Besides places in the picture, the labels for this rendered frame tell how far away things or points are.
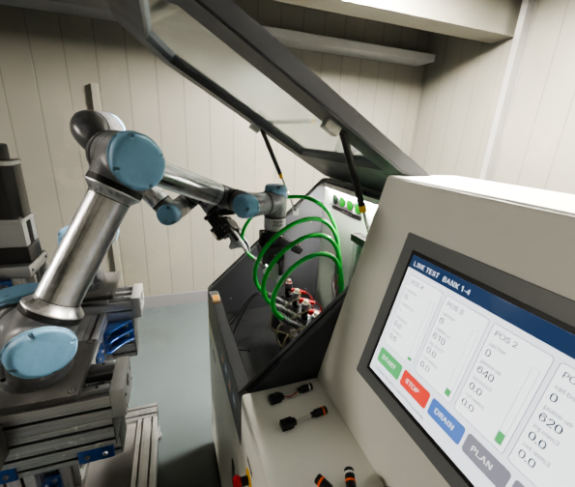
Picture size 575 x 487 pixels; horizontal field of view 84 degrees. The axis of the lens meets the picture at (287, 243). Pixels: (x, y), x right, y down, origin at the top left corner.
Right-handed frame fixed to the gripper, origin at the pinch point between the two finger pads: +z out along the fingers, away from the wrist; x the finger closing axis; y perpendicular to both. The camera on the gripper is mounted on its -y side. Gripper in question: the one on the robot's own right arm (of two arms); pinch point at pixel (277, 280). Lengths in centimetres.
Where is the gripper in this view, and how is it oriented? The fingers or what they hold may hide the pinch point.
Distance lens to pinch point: 118.0
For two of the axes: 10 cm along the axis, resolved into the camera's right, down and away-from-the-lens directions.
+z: -0.5, 9.5, 3.2
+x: 3.5, 3.2, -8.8
